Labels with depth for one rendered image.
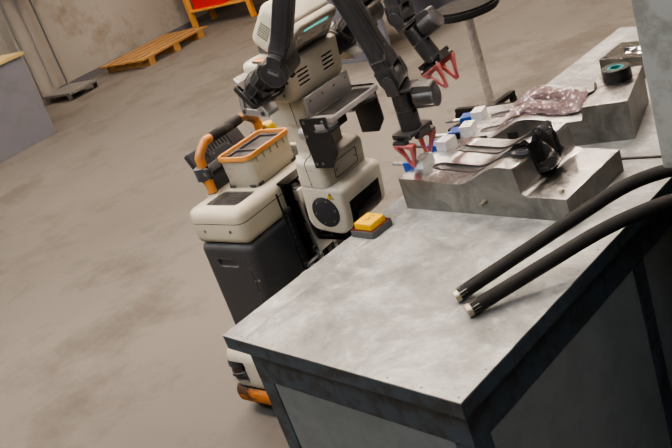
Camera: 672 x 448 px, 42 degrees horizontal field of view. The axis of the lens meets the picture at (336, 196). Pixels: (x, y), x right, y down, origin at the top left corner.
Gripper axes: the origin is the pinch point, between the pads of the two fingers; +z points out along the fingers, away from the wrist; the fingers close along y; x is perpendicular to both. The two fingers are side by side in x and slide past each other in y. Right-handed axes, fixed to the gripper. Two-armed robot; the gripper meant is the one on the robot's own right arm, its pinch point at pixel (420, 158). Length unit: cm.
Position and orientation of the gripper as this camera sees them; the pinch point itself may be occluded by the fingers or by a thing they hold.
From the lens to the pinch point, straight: 236.4
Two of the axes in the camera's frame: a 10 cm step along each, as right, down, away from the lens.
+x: -6.9, -0.6, 7.2
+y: 6.5, -4.8, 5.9
